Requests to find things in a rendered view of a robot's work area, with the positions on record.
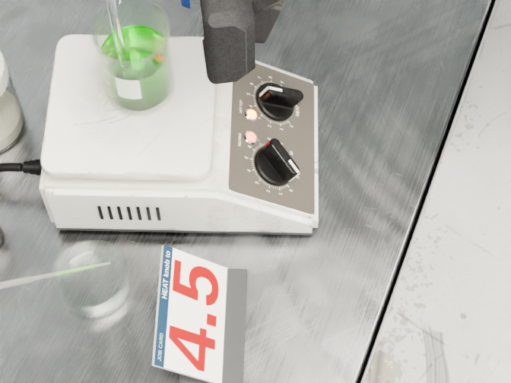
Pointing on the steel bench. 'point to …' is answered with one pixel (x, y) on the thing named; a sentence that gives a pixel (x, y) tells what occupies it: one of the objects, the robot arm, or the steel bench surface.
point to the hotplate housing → (176, 195)
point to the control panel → (296, 128)
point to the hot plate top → (126, 137)
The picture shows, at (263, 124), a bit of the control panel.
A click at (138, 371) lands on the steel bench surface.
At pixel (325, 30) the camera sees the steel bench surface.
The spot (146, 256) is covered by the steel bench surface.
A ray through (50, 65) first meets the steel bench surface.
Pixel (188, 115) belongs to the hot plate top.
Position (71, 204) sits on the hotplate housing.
